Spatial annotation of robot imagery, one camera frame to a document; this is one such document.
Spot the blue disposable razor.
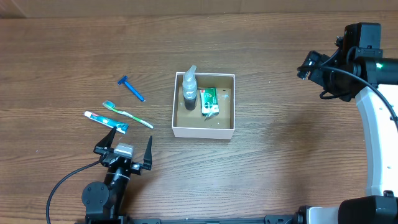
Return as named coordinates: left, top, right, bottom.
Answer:
left=118, top=76, right=145, bottom=102

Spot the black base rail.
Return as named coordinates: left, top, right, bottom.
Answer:
left=82, top=215, right=295, bottom=224

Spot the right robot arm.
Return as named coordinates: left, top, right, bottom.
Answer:
left=290, top=22, right=397, bottom=223

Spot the green white toothbrush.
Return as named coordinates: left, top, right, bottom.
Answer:
left=103, top=100, right=154, bottom=129

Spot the green soap bar pack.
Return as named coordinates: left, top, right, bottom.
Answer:
left=200, top=88, right=220, bottom=118

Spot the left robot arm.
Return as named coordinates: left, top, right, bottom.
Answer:
left=81, top=128, right=152, bottom=223

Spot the clear soap pump bottle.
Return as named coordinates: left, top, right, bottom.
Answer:
left=182, top=65, right=197, bottom=111

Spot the white green toothpaste tube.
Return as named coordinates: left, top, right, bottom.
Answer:
left=84, top=111, right=129, bottom=134

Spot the white cardboard box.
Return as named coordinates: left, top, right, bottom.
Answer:
left=172, top=72, right=236, bottom=140

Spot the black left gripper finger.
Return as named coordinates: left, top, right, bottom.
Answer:
left=142, top=136, right=152, bottom=167
left=95, top=127, right=117, bottom=149

